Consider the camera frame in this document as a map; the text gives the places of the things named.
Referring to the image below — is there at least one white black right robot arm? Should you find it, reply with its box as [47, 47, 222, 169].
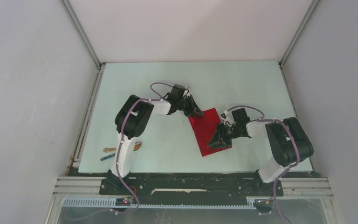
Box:
[207, 105, 314, 195]

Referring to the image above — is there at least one wooden fork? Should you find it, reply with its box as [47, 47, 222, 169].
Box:
[103, 140, 143, 154]

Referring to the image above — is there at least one red cloth napkin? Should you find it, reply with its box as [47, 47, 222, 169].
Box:
[188, 108, 232, 157]

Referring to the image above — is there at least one grey slotted cable duct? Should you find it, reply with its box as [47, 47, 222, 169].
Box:
[62, 197, 255, 209]

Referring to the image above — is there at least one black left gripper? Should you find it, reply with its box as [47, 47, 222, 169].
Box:
[176, 94, 204, 117]

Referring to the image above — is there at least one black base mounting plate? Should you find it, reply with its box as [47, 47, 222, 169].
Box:
[99, 173, 283, 205]

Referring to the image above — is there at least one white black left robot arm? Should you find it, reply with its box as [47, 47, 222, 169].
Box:
[106, 82, 204, 194]

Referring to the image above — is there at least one aluminium corner frame post left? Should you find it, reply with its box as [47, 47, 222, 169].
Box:
[59, 0, 102, 69]

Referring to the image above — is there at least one aluminium corner frame post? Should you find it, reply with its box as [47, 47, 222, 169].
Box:
[59, 0, 102, 69]
[279, 0, 321, 69]

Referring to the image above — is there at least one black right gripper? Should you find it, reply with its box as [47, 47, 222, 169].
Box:
[207, 122, 241, 149]

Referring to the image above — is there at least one aluminium corner frame post right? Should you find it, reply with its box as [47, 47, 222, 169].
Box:
[279, 0, 321, 69]

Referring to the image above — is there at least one aluminium front rail frame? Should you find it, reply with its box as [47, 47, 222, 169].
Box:
[53, 176, 333, 199]

